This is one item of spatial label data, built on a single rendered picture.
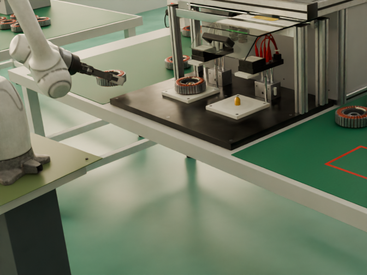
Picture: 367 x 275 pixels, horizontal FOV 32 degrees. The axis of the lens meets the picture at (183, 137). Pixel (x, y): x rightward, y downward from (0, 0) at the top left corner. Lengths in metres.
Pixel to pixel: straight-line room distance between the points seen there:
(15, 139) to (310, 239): 1.48
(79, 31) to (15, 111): 1.77
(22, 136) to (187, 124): 0.52
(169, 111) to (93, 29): 1.53
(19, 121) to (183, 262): 1.15
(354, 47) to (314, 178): 0.64
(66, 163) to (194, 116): 0.46
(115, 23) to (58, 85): 1.67
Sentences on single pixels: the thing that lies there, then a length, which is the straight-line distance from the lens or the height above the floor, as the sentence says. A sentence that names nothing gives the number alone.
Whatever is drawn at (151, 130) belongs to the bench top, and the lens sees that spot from 2.10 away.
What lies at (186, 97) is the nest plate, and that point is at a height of 0.78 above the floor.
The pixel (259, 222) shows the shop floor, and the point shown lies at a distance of 2.97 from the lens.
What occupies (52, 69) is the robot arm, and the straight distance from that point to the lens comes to 2.07.
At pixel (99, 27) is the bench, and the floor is 0.75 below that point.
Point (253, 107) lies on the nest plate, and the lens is 2.10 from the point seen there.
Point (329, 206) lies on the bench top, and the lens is 1.62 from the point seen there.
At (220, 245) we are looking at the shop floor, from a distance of 2.82.
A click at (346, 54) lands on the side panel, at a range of 2.15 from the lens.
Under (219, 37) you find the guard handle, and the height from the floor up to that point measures 1.06.
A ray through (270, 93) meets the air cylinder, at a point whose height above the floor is 0.79.
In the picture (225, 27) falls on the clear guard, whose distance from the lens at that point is 1.96.
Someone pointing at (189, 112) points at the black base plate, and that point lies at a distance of 2.13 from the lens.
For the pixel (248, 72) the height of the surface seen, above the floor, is 0.88.
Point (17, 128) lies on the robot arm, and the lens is 1.85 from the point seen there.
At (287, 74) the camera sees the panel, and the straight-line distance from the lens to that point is 2.29.
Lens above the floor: 1.52
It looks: 23 degrees down
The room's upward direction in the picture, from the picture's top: 5 degrees counter-clockwise
